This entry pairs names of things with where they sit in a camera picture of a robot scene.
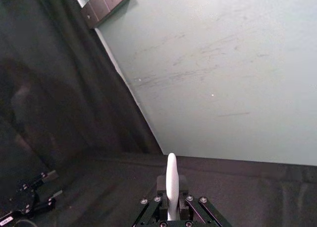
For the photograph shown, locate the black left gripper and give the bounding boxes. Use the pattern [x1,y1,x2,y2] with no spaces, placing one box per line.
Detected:
[0,170,63,226]

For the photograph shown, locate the black table cloth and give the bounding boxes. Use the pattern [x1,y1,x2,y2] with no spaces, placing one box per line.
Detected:
[0,0,317,227]

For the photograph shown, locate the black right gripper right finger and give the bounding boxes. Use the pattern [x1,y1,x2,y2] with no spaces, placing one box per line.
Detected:
[177,174,234,227]

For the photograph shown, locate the small white plastic piece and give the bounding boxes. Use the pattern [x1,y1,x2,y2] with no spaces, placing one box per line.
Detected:
[166,153,181,222]

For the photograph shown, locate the dark grey box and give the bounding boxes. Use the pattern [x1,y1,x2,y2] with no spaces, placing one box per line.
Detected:
[80,0,131,29]

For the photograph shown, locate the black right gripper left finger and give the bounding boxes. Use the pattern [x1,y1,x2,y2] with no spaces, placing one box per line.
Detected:
[131,175,170,227]

